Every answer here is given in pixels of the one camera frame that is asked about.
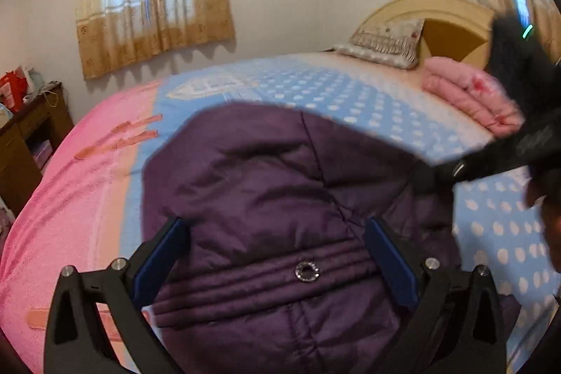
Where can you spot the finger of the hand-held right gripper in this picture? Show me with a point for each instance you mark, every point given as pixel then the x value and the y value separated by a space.
pixel 427 177

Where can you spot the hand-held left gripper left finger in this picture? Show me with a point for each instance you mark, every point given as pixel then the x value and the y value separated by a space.
pixel 160 264

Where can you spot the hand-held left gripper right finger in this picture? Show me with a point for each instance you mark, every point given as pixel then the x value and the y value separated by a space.
pixel 390 260

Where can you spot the purple padded jacket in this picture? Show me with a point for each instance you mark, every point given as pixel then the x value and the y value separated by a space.
pixel 263 190

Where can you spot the folded pink quilt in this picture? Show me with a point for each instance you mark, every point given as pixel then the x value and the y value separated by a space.
pixel 460 89

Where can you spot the cream wooden headboard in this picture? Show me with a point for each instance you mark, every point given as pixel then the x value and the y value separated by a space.
pixel 451 36

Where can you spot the patterned fringed pillow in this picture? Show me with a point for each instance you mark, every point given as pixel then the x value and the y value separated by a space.
pixel 385 41

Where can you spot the pink and blue printed blanket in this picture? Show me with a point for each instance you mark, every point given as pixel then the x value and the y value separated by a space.
pixel 307 89

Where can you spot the stack of folded towels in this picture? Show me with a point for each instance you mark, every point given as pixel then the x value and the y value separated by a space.
pixel 40 152

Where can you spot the wooden desk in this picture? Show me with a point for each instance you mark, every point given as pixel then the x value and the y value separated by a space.
pixel 26 137

